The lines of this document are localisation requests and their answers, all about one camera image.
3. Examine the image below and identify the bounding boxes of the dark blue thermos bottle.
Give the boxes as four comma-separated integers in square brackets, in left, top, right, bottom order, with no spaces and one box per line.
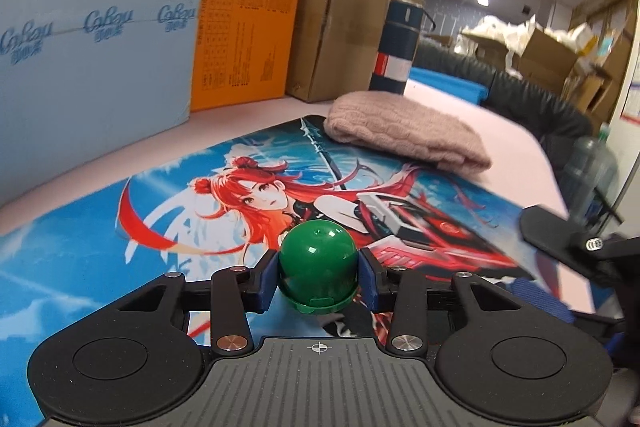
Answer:
[369,0,437,96]

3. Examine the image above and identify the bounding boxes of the clear water jug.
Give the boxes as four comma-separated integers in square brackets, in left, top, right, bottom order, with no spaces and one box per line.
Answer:
[560,136,621,228]

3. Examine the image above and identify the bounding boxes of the open cardboard box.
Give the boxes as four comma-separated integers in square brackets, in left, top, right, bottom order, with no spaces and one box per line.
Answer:
[515,27,583,94]

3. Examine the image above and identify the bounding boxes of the stack of cardboard boxes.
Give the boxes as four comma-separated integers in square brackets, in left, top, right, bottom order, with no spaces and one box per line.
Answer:
[570,0,640,118]

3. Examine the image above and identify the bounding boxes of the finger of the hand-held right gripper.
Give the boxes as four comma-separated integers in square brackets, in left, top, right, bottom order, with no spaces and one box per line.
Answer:
[519,205,608,268]
[510,278,616,325]

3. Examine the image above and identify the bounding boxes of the pink knit cloth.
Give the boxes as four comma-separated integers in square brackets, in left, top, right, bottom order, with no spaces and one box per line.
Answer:
[322,91,493,172]

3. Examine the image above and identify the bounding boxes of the orange box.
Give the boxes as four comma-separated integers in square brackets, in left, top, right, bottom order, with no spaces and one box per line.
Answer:
[190,0,307,112]

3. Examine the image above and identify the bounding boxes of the black leather chair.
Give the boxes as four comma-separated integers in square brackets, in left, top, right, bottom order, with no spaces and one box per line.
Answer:
[412,38,608,212]

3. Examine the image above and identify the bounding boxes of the light blue paper bag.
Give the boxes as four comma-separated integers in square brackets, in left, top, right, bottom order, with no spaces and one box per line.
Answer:
[0,0,221,208]

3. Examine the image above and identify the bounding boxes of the green plastic capsule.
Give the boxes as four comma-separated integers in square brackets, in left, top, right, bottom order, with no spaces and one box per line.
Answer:
[278,221,361,314]

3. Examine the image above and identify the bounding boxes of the brown cardboard box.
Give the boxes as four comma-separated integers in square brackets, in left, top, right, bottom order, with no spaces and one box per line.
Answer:
[285,0,426,104]

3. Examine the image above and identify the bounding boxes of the printed desk mat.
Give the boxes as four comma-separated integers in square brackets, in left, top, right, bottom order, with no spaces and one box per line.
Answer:
[0,114,573,408]

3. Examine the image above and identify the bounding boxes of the blue flat box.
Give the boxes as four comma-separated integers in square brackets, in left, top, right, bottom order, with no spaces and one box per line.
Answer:
[410,68,488,104]

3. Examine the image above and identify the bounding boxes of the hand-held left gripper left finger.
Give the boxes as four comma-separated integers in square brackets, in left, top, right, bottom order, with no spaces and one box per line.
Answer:
[115,249,278,355]

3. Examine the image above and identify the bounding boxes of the white plastic packing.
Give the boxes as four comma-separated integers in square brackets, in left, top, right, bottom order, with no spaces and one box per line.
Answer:
[461,14,538,60]

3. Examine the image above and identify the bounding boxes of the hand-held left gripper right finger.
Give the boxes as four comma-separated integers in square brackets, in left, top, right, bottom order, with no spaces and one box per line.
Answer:
[359,248,523,353]

